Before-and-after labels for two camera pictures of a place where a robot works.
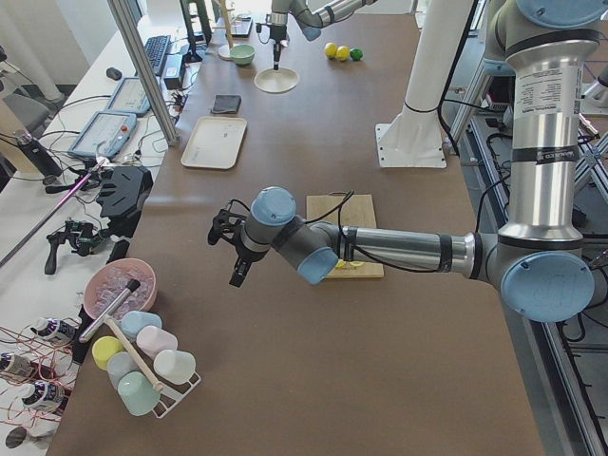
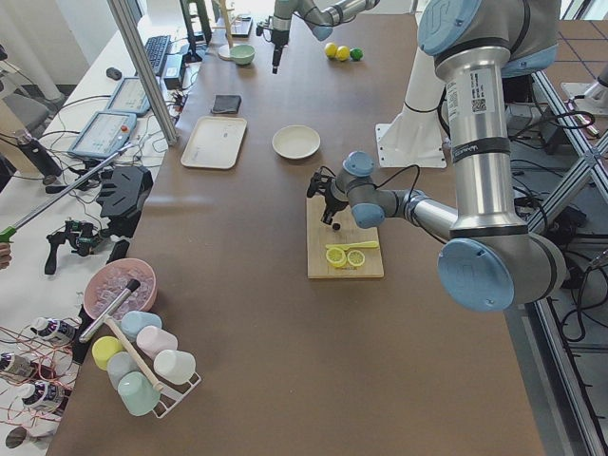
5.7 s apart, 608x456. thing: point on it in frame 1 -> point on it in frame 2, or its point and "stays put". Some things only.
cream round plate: (276, 81) -> (295, 141)
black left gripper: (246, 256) -> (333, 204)
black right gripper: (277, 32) stays put
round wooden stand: (224, 51) stays put
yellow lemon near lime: (342, 53) stays put
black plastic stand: (125, 192) stays put
